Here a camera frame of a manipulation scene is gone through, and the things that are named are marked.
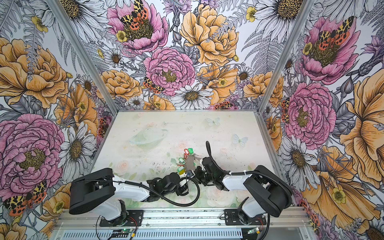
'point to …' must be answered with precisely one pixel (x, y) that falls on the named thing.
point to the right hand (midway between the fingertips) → (188, 181)
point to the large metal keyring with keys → (188, 163)
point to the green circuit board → (124, 232)
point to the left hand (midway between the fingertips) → (186, 181)
